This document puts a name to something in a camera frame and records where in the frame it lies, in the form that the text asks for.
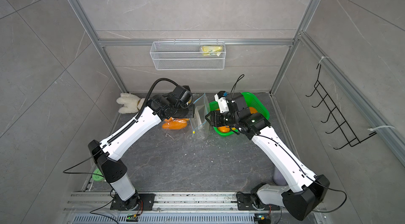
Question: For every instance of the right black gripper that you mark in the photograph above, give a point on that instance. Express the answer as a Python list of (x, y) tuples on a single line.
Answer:
[(215, 118)]

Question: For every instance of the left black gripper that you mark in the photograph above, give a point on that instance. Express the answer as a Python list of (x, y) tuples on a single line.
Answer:
[(190, 114)]

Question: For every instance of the clear zip-top bag blue zipper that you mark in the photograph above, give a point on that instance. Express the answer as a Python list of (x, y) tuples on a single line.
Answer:
[(174, 124)]

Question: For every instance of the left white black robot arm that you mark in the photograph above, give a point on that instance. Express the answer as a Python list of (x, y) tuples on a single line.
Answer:
[(107, 153)]

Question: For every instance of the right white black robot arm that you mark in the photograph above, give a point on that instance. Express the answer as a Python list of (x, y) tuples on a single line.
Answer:
[(304, 190)]

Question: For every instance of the green plastic basket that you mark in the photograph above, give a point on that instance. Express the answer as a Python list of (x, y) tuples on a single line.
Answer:
[(253, 103)]

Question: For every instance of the white plush teddy bear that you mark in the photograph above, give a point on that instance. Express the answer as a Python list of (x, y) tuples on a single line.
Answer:
[(129, 103)]

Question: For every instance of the purple round pad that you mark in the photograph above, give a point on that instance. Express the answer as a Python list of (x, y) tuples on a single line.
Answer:
[(278, 178)]

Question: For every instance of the green round object floor left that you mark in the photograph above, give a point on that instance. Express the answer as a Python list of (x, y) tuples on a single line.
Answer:
[(97, 175)]

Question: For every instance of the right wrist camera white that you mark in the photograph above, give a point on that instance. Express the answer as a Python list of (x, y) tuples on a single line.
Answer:
[(221, 100)]

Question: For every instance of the yellow sponge in wire basket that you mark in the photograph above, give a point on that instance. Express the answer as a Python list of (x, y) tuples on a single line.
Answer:
[(211, 50)]

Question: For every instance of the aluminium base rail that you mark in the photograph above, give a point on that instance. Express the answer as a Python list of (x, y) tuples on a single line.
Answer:
[(172, 208)]

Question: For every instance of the black wire wall hook rack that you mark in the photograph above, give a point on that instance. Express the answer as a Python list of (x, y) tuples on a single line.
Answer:
[(335, 114)]

